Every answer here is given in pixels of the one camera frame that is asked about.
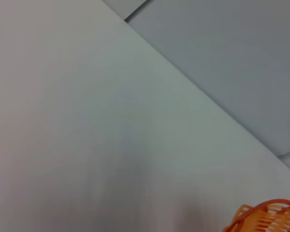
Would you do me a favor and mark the orange wire basket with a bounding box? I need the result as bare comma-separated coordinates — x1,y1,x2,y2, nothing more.
222,199,290,232

